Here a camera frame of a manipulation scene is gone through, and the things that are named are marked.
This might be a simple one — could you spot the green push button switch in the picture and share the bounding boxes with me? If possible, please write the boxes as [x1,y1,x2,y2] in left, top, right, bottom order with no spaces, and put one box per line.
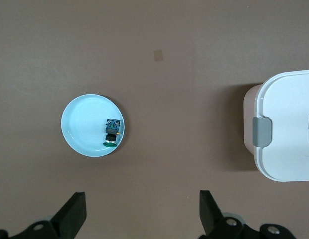
[102,118,121,148]

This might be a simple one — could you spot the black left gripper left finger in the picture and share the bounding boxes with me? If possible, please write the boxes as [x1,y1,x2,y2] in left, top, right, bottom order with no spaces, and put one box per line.
[0,191,87,239]

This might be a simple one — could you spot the white lidded box grey latches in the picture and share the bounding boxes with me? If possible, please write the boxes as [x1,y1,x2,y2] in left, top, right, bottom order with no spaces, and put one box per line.
[242,69,309,182]

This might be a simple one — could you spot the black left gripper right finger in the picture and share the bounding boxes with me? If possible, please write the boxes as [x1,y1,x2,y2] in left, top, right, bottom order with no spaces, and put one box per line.
[198,190,296,239]

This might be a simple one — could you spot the light blue round plate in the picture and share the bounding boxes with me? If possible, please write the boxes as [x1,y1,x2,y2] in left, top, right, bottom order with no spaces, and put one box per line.
[60,93,126,158]

